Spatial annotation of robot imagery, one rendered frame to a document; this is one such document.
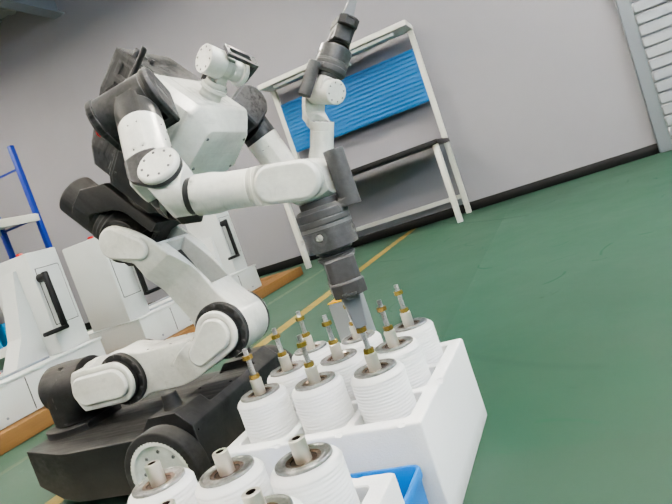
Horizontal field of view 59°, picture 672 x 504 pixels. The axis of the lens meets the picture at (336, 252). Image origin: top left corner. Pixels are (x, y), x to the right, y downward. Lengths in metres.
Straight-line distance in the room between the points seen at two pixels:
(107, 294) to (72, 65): 4.77
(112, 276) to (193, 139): 2.46
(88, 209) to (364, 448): 0.97
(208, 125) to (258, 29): 5.45
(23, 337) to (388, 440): 2.63
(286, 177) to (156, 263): 0.65
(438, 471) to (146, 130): 0.78
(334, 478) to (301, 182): 0.44
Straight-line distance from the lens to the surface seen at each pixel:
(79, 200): 1.66
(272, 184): 0.96
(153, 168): 1.07
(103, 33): 7.91
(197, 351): 1.51
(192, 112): 1.37
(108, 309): 3.85
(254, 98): 1.66
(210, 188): 1.02
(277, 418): 1.12
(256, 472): 0.83
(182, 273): 1.52
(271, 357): 1.76
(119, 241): 1.57
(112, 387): 1.70
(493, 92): 6.08
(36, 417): 3.06
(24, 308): 3.44
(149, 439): 1.42
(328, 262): 0.96
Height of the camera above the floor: 0.54
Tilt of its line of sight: 5 degrees down
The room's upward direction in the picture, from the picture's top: 19 degrees counter-clockwise
